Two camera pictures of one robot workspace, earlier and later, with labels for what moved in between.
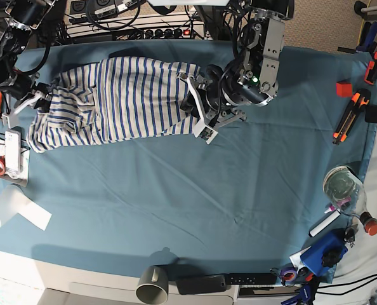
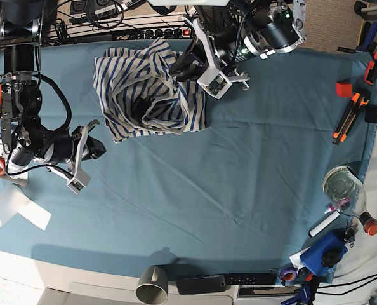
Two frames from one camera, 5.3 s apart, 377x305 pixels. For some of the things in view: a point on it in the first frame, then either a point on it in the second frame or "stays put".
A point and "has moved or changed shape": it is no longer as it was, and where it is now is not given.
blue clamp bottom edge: [305, 295] stays put
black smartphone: [202, 284] stays put
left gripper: [195, 103] → [190, 67]
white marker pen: [322, 225] stays put
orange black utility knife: [358, 101] stays put
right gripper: [24, 88] → [78, 180]
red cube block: [344, 89] stays put
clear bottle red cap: [346, 192] stays put
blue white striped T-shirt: [110, 100] has moved or changed shape
